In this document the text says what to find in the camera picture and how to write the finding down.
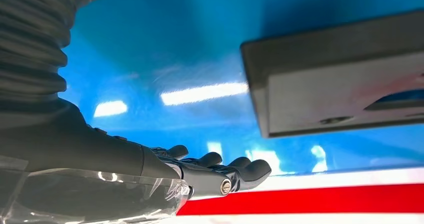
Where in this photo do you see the blue metal shelf rack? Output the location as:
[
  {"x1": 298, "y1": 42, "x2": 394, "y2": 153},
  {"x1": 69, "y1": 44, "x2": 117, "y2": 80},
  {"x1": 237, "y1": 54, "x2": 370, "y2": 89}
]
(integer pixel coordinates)
[{"x1": 57, "y1": 0, "x2": 424, "y2": 177}]

